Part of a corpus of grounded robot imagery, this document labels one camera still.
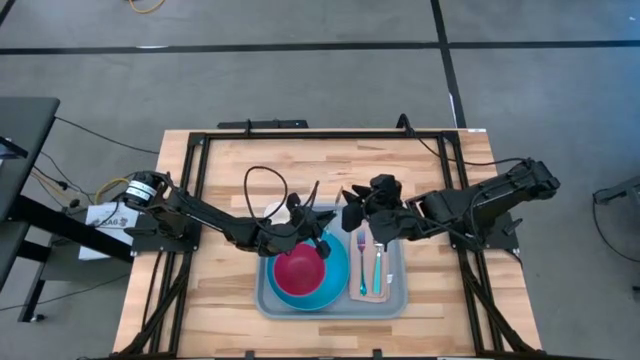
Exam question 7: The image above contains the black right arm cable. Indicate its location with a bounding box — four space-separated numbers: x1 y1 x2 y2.
397 113 529 167

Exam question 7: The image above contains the yellow cable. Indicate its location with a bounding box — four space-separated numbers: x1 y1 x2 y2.
94 177 131 205
128 0 166 15

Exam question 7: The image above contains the red bowl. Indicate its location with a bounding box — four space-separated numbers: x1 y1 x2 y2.
273 242 327 297

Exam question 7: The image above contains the grey stand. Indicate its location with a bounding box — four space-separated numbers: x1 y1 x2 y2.
593 174 640 204

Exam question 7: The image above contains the black bar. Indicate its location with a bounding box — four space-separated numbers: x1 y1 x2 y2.
217 118 310 131

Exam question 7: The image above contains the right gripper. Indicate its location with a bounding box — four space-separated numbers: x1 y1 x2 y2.
341 173 407 245

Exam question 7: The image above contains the grey plastic tray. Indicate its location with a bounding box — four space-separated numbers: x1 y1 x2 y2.
255 203 409 321

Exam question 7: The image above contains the black desk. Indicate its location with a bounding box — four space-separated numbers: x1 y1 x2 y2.
0 96 134 324

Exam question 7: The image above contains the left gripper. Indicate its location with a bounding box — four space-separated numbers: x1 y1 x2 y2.
257 192 338 260

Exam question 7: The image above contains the fork with teal handle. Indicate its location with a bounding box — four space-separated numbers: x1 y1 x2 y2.
356 230 369 296

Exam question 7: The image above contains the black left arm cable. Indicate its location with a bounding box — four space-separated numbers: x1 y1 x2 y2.
243 166 290 236

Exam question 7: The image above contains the white mug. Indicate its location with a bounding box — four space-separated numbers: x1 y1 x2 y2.
263 201 291 226

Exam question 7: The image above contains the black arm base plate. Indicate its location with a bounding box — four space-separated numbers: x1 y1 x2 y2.
449 212 520 251
123 219 204 253

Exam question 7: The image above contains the pink cloth napkin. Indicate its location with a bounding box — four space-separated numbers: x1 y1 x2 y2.
348 219 394 304

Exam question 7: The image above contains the black floor cable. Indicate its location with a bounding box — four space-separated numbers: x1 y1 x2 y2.
53 116 161 155
591 199 640 265

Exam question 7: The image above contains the spoon with teal handle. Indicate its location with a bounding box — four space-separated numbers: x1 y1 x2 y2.
372 242 385 296

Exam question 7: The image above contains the blue round plate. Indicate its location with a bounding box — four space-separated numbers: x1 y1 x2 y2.
266 230 350 312

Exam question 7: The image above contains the black table frame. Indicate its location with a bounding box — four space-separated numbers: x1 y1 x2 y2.
112 130 544 360

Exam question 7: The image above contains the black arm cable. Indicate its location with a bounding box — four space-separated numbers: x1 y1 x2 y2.
243 166 290 236
397 113 529 167

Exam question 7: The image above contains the white printed paper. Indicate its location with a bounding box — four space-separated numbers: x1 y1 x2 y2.
78 201 144 262

